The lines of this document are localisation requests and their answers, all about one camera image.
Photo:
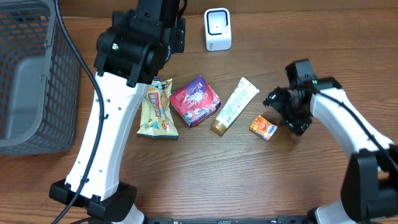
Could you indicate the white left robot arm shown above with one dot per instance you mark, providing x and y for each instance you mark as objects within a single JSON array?
[{"x": 130, "y": 53}]

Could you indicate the dark grey plastic basket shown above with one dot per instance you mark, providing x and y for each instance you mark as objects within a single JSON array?
[{"x": 40, "y": 80}]

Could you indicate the orange tissue pack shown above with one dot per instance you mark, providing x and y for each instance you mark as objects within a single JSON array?
[{"x": 263, "y": 128}]

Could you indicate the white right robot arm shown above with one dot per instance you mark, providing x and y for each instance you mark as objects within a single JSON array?
[{"x": 369, "y": 190}]

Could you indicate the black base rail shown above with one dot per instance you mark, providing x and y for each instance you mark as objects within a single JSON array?
[{"x": 278, "y": 220}]

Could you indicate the red purple pad pack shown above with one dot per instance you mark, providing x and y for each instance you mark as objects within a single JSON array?
[{"x": 196, "y": 101}]

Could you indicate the white tube gold cap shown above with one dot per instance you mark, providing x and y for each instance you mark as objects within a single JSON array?
[{"x": 242, "y": 95}]

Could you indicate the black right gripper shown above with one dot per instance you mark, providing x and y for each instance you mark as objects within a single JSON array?
[{"x": 299, "y": 125}]

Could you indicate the yellow snack bag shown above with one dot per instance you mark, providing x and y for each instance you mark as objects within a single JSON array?
[{"x": 156, "y": 119}]

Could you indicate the white barcode scanner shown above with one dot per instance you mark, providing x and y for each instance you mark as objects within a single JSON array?
[{"x": 218, "y": 34}]

